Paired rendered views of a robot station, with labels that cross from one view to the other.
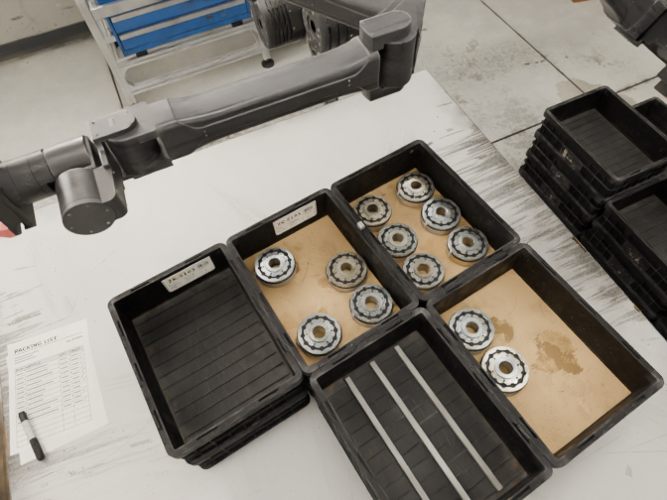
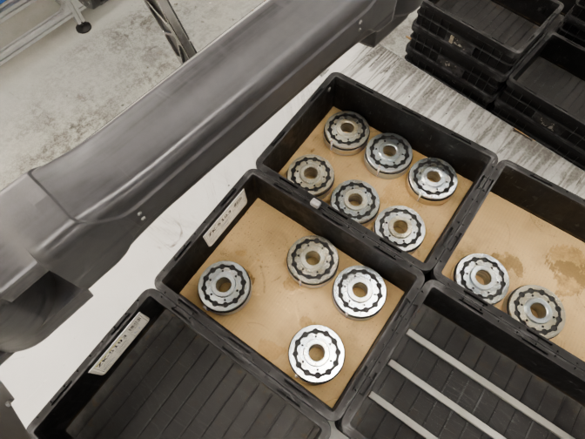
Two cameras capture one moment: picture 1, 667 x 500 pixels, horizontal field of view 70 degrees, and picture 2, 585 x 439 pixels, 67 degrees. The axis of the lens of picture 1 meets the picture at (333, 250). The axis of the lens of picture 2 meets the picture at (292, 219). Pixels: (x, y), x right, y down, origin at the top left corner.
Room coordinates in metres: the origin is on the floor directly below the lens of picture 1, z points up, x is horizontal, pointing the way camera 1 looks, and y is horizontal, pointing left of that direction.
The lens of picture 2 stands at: (0.32, 0.11, 1.69)
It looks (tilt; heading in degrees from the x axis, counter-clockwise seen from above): 66 degrees down; 337
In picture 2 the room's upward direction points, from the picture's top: 4 degrees counter-clockwise
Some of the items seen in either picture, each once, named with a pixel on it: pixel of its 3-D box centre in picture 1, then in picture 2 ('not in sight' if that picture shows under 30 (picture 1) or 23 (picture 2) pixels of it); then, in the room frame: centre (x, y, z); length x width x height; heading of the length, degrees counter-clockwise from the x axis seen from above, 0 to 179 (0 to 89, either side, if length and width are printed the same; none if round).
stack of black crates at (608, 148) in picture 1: (586, 170); (468, 50); (1.19, -1.05, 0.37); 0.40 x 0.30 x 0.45; 21
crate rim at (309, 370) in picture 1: (318, 272); (288, 280); (0.53, 0.04, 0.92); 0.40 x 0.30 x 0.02; 28
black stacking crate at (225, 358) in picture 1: (207, 346); (186, 429); (0.39, 0.31, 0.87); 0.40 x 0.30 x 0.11; 28
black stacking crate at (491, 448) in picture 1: (420, 428); (482, 422); (0.18, -0.15, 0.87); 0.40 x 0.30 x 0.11; 28
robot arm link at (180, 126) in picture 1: (267, 96); (225, 96); (0.52, 0.07, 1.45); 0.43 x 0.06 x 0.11; 110
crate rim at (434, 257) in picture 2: (420, 213); (375, 163); (0.67, -0.23, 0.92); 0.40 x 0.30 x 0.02; 28
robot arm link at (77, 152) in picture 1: (75, 166); not in sight; (0.42, 0.31, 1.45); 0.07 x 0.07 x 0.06; 21
